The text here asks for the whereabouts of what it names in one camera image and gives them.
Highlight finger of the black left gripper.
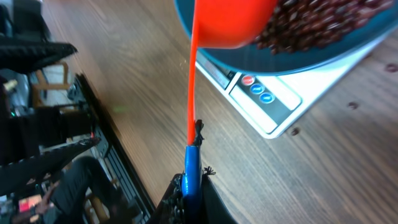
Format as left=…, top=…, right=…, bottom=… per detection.
left=1, top=137, right=101, bottom=196
left=1, top=42, right=78, bottom=73

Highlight teal blue bowl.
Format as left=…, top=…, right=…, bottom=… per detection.
left=175, top=0, right=397, bottom=75

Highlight red measuring scoop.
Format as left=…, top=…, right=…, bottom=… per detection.
left=182, top=0, right=277, bottom=223

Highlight spilled bean near scale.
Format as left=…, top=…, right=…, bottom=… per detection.
left=290, top=128, right=300, bottom=136

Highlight red beans in bowl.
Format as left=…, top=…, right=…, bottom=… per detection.
left=253, top=0, right=394, bottom=55

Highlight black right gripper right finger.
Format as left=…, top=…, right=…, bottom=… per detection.
left=200, top=166, right=237, bottom=224

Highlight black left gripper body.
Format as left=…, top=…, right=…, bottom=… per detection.
left=1, top=107, right=93, bottom=165

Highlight white digital kitchen scale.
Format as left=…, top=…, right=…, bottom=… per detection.
left=196, top=32, right=393, bottom=139

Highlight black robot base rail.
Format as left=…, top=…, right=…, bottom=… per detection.
left=68, top=74, right=154, bottom=224

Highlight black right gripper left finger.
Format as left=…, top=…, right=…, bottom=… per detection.
left=147, top=174, right=185, bottom=224

